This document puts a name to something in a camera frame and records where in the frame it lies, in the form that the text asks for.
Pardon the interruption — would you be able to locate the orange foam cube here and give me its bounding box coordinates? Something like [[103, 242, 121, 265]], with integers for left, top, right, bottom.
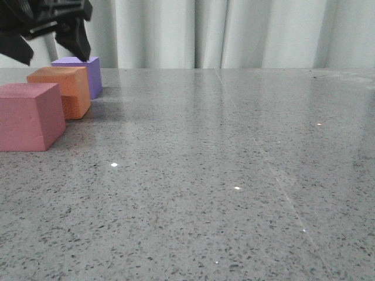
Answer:
[[26, 67, 91, 120]]

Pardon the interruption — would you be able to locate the pink foam cube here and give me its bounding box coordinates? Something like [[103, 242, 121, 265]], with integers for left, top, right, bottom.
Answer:
[[1, 83, 66, 152]]

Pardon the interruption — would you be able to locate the pale green curtain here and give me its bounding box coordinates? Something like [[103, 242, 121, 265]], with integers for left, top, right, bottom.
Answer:
[[0, 0, 375, 70]]

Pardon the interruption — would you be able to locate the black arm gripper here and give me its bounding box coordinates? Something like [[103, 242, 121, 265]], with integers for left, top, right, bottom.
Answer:
[[1, 1, 93, 66]]

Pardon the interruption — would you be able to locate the purple foam cube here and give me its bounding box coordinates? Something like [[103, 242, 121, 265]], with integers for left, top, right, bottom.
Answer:
[[51, 57, 103, 100]]

